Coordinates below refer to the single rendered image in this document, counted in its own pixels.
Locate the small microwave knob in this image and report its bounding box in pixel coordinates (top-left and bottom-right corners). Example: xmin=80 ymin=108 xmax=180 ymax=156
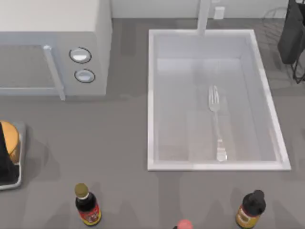
xmin=74 ymin=68 xmax=96 ymax=84

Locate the pale microwave oven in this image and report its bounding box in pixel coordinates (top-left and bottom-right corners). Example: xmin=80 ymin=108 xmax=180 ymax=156
xmin=0 ymin=0 xmax=112 ymax=101

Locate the pink bottle cap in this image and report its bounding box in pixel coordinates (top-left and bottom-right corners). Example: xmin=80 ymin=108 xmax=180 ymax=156
xmin=178 ymin=219 xmax=193 ymax=229

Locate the dark bottle with black cap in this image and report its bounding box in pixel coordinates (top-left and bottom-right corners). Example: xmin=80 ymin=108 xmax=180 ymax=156
xmin=235 ymin=189 xmax=266 ymax=229

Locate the tall white tap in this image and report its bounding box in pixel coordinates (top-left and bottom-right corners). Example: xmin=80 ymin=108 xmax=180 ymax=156
xmin=196 ymin=0 xmax=211 ymax=37

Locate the dark bottle with olive cap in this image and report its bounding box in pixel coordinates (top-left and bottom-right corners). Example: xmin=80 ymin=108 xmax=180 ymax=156
xmin=74 ymin=183 xmax=102 ymax=227

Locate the grey metal tray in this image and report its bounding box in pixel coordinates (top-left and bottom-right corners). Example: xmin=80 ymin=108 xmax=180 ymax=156
xmin=0 ymin=122 xmax=27 ymax=191

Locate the white sink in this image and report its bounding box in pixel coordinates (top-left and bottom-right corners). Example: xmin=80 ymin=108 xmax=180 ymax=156
xmin=147 ymin=29 xmax=292 ymax=172

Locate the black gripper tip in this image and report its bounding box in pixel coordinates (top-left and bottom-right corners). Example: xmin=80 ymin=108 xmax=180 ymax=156
xmin=0 ymin=122 xmax=20 ymax=184

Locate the microwave door handle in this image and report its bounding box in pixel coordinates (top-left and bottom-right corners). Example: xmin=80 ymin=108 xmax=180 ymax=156
xmin=43 ymin=44 xmax=66 ymax=101

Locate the silver fork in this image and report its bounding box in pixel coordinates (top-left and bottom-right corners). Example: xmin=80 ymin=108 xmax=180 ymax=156
xmin=208 ymin=84 xmax=228 ymax=162

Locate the orange bread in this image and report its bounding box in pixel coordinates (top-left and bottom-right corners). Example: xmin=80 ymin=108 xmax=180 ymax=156
xmin=0 ymin=121 xmax=20 ymax=164

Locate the large microwave knob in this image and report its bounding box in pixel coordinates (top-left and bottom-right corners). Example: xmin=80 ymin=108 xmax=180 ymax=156
xmin=68 ymin=46 xmax=92 ymax=64

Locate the white wall socket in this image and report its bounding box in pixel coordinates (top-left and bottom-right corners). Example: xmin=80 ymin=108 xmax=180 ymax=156
xmin=213 ymin=6 xmax=225 ymax=20

